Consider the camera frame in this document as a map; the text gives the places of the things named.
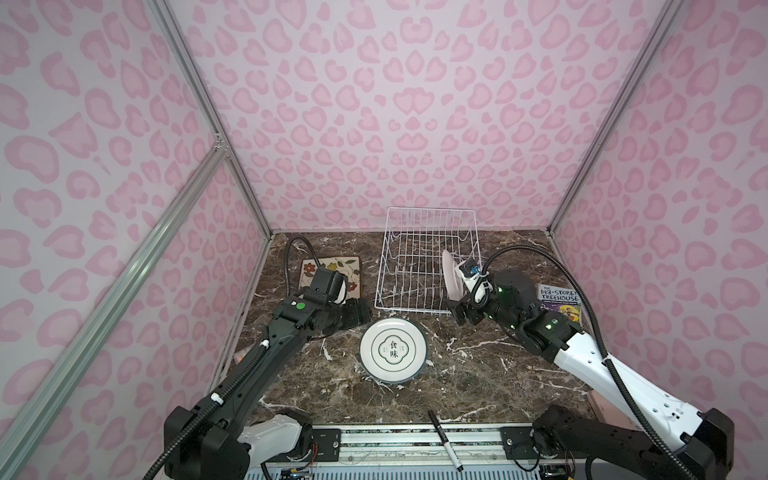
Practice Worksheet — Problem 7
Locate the white wire dish rack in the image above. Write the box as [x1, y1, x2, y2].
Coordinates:
[375, 207, 481, 314]

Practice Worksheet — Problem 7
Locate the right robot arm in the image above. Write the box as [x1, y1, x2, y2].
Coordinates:
[443, 262, 735, 479]

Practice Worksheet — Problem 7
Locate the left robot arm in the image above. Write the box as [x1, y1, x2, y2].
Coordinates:
[144, 268, 371, 479]

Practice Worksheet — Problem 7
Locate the black marker pen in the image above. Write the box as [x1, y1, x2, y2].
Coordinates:
[427, 410, 464, 472]

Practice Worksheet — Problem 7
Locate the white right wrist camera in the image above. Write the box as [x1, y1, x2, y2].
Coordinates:
[455, 258, 481, 291]

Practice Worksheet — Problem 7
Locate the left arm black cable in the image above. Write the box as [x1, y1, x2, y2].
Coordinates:
[141, 235, 323, 480]

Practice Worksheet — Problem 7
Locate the white round plate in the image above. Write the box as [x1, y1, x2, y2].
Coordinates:
[441, 250, 464, 301]
[359, 318, 429, 385]

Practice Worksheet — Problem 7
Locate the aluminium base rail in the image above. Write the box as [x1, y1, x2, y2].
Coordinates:
[167, 422, 685, 480]

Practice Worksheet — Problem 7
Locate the The 143-Storey Treehouse book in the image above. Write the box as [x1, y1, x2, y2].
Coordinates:
[537, 284, 582, 323]

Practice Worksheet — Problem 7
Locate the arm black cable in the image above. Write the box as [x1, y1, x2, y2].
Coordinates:
[471, 244, 700, 480]
[141, 235, 323, 480]

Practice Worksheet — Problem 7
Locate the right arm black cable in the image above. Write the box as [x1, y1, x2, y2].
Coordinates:
[471, 244, 700, 480]

